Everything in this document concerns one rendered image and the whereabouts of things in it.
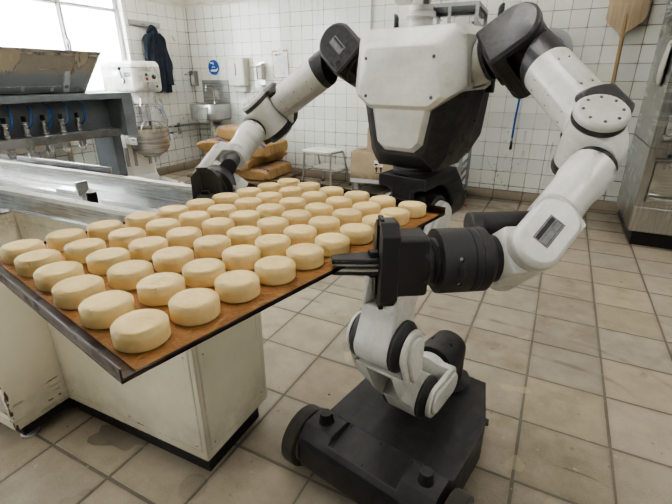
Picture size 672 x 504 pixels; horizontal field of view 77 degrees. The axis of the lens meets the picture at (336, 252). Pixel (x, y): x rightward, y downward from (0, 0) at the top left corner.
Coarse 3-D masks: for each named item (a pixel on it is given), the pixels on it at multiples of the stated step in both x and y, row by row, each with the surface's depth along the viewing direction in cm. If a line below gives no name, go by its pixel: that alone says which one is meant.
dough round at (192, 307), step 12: (192, 288) 45; (204, 288) 45; (180, 300) 43; (192, 300) 43; (204, 300) 43; (216, 300) 43; (180, 312) 41; (192, 312) 41; (204, 312) 42; (216, 312) 43; (180, 324) 42; (192, 324) 42
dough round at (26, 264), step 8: (24, 256) 53; (32, 256) 53; (40, 256) 53; (48, 256) 53; (56, 256) 54; (16, 264) 52; (24, 264) 52; (32, 264) 52; (40, 264) 52; (24, 272) 52; (32, 272) 52
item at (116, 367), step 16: (432, 208) 79; (0, 272) 51; (16, 288) 48; (304, 288) 50; (32, 304) 45; (48, 304) 46; (272, 304) 47; (48, 320) 43; (64, 320) 43; (240, 320) 43; (80, 336) 38; (208, 336) 40; (96, 352) 36; (176, 352) 38; (112, 368) 35; (128, 368) 36; (144, 368) 36
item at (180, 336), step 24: (432, 216) 76; (0, 264) 56; (264, 288) 50; (288, 288) 50; (72, 312) 44; (168, 312) 45; (240, 312) 45; (96, 336) 40; (192, 336) 40; (144, 360) 37
